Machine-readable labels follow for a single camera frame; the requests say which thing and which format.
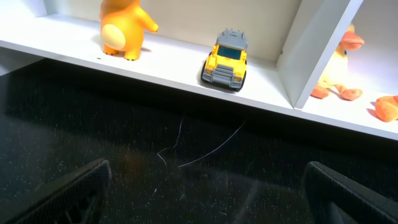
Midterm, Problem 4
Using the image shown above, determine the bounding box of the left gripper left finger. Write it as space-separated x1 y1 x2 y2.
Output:
0 158 113 224

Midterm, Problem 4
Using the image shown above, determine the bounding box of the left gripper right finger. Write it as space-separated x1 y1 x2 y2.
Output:
303 161 398 224

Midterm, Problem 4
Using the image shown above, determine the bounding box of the white plush goose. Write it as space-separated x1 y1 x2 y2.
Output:
374 95 398 123

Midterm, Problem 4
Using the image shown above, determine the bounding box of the yellow plush duck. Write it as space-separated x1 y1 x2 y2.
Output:
310 23 365 102

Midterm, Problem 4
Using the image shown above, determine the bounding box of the white shelf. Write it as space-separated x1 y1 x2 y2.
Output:
0 0 398 141

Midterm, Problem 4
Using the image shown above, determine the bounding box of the grey and yellow toy truck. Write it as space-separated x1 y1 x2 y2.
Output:
200 27 249 93

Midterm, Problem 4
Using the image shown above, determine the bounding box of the orange toy figure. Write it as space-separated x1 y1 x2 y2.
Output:
99 0 159 62

